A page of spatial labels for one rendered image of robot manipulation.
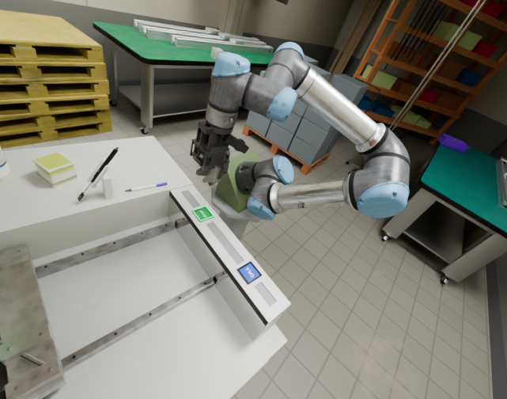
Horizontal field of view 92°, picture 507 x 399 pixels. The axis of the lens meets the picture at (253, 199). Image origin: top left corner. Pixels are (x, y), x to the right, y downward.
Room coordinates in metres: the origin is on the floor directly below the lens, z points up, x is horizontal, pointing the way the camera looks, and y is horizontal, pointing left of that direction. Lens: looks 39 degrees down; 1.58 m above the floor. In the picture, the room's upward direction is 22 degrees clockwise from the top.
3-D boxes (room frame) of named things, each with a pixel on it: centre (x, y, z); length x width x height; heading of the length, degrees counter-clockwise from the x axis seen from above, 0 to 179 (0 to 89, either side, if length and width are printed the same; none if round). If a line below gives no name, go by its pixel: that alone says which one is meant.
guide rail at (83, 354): (0.24, 0.17, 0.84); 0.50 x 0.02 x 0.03; 144
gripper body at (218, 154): (0.57, 0.15, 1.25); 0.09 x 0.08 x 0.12; 144
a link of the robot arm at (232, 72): (0.58, 0.15, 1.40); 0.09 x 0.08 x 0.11; 90
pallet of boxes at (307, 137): (3.35, -0.16, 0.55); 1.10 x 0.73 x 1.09; 66
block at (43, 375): (0.07, 0.27, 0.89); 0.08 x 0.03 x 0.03; 144
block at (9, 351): (0.11, 0.33, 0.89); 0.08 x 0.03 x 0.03; 144
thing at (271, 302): (0.51, 0.04, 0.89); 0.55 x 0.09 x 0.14; 54
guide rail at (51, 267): (0.39, 0.39, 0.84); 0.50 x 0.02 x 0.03; 144
